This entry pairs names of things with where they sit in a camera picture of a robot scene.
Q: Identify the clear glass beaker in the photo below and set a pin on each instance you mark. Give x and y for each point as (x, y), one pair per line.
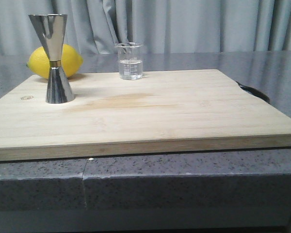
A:
(130, 62)

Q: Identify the black board handle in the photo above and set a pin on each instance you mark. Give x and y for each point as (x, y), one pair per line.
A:
(254, 92)

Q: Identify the grey curtain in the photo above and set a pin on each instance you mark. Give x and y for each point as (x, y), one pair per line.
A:
(162, 26)

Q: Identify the steel double-cone jigger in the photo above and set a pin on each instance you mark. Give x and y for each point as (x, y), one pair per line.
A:
(50, 29)

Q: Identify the light wooden cutting board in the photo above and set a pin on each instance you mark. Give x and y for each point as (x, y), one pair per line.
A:
(166, 111)

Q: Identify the yellow lemon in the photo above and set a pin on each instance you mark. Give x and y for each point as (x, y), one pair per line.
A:
(71, 61)

